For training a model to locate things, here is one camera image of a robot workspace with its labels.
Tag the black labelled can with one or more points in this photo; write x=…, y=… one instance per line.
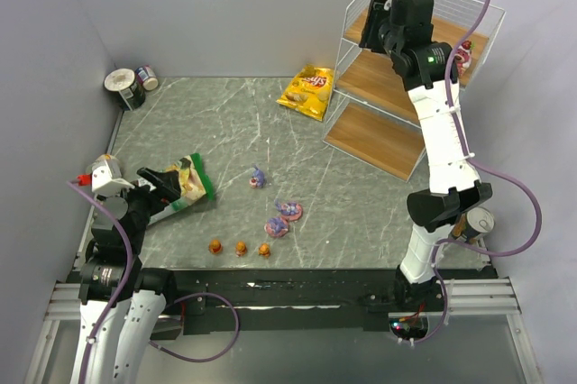
x=124, y=85

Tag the white wire wooden shelf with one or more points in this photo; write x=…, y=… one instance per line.
x=374, y=121

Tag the purple bunny donut toy front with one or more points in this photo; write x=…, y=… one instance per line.
x=276, y=227

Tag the purple bunny toy standing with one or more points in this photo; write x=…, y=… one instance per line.
x=258, y=179

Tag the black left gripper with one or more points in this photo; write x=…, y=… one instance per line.
x=147, y=192

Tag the orange bear toy middle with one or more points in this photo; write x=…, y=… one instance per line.
x=241, y=249

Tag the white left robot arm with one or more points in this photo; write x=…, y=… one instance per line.
x=120, y=300

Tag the yellow Lays chips bag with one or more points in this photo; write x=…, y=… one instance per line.
x=309, y=92

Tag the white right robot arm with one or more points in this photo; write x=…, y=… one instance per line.
x=430, y=77

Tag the purple bunny on pink donut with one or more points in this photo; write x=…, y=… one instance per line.
x=291, y=211

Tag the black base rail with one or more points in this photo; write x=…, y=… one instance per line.
x=287, y=299

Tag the pink bear cake toy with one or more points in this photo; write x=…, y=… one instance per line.
x=463, y=57

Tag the orange bear toy left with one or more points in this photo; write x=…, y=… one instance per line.
x=215, y=246

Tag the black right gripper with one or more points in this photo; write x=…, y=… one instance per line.
x=372, y=23

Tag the silver top tin can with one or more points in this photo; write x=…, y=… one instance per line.
x=473, y=225

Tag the orange bear toy right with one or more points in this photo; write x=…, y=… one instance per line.
x=264, y=250

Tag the green cassava chips bag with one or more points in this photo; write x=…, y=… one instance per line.
x=194, y=182

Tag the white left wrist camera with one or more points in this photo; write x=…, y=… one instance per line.
x=107, y=180

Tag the orange bear toy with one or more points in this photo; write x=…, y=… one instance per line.
x=241, y=249
x=215, y=246
x=264, y=250

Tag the blue white tipped can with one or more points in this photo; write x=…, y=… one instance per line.
x=147, y=77

